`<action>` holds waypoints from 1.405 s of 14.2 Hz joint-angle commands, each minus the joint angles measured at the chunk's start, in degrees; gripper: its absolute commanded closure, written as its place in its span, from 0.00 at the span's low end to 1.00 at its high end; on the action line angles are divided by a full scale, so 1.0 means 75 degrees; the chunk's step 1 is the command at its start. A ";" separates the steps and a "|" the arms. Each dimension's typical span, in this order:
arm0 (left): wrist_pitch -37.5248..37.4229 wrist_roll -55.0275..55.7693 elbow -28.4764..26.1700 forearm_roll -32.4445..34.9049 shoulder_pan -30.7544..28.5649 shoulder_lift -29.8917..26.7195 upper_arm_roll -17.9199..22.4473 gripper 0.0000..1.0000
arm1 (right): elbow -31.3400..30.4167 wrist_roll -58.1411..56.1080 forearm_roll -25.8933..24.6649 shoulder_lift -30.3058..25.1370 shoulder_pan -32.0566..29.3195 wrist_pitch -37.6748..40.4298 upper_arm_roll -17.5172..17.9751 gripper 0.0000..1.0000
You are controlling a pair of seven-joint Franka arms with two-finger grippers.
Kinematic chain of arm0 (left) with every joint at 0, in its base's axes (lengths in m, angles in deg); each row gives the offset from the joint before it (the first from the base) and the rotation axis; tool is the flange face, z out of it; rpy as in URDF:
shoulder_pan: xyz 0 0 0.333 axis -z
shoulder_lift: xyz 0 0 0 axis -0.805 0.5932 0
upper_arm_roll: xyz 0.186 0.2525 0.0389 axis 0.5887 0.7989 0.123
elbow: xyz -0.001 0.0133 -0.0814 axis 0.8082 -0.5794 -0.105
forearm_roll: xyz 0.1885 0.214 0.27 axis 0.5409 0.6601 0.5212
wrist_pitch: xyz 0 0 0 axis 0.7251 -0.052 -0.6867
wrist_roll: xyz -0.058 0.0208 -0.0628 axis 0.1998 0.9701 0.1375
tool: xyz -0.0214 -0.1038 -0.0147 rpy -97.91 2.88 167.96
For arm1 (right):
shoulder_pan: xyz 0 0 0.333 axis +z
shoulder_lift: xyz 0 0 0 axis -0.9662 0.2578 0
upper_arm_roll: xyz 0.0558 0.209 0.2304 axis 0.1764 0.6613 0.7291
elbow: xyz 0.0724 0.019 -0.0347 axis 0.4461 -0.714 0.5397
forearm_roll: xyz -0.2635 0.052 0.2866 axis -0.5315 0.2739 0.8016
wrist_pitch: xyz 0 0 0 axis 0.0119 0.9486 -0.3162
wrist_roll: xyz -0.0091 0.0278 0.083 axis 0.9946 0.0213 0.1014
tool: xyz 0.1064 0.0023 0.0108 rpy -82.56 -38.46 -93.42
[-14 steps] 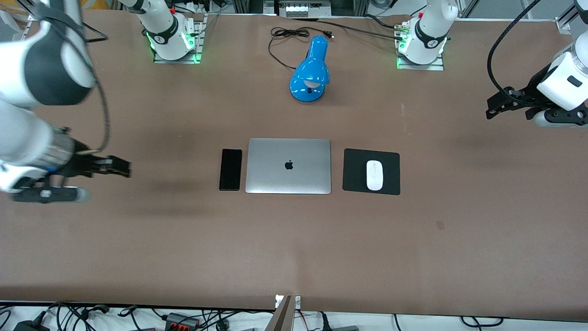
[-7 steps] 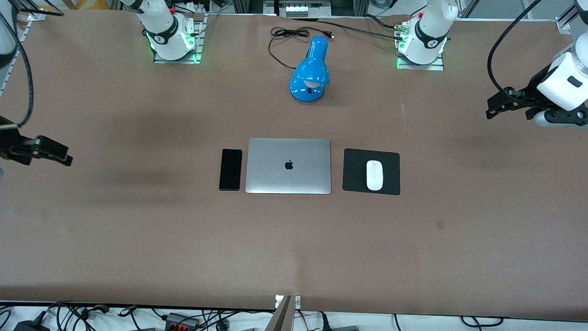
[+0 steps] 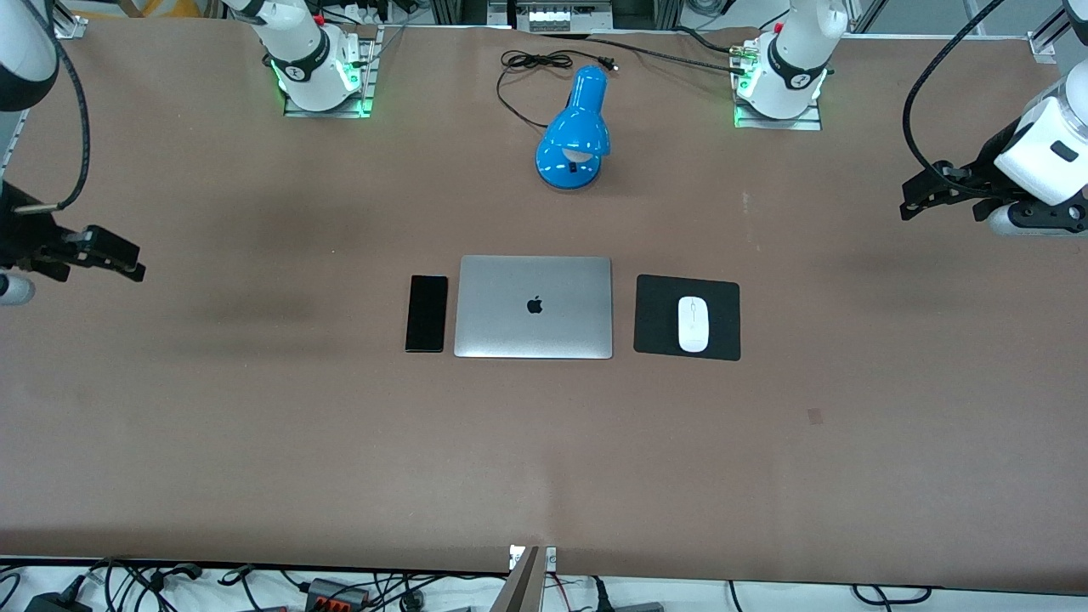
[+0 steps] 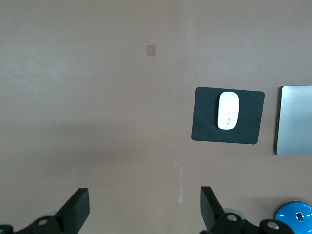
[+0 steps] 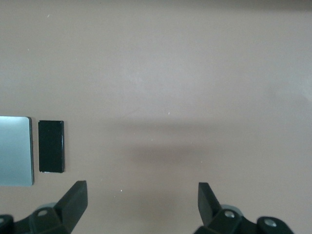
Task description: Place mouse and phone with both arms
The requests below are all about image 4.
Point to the white computer mouse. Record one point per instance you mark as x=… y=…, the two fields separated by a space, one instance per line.
x=228 y=107

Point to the small brown tape patch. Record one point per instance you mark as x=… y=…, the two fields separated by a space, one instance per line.
x=151 y=50

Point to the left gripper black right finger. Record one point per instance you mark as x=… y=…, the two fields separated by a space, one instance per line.
x=209 y=209

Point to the blue desk lamp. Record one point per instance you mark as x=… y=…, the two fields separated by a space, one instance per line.
x=288 y=214

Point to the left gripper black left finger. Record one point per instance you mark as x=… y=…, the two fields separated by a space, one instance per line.
x=76 y=209

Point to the black mouse pad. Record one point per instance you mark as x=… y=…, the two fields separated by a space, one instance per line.
x=204 y=122

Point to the silver closed laptop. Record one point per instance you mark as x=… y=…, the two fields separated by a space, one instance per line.
x=296 y=122

